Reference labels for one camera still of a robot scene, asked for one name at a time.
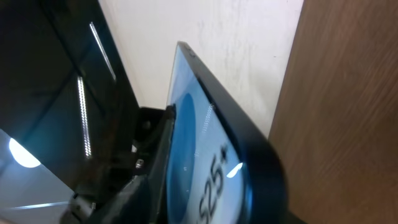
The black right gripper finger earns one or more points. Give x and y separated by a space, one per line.
137 186

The blue Galaxy smartphone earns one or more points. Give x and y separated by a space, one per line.
221 168

